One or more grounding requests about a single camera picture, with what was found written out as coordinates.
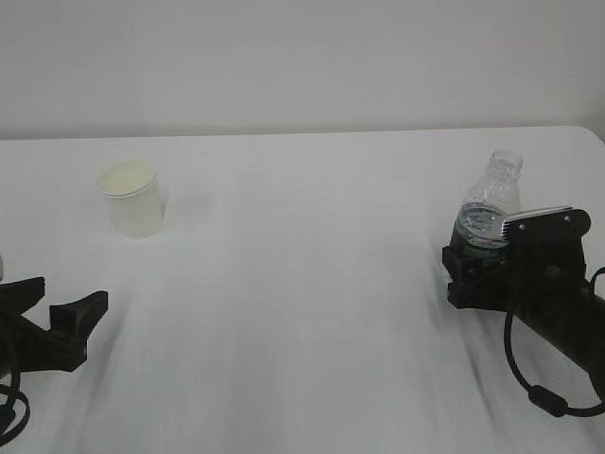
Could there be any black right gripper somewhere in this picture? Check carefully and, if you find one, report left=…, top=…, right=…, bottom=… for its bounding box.
left=441, top=239, right=591, bottom=317

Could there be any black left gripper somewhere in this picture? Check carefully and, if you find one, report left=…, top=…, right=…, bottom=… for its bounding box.
left=1, top=277, right=109, bottom=377

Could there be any clear water bottle green label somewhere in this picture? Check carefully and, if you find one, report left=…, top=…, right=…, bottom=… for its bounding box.
left=449, top=149, right=523, bottom=249

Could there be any white paper cup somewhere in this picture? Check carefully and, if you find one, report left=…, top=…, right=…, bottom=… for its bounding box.
left=96, top=160, right=164, bottom=239

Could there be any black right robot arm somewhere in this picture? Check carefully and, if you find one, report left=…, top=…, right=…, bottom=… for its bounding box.
left=441, top=238, right=604, bottom=372

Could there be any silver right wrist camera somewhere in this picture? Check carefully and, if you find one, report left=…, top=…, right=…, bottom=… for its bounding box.
left=493, top=206, right=592, bottom=246

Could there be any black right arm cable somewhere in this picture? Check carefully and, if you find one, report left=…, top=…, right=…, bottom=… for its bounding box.
left=503, top=266, right=605, bottom=419

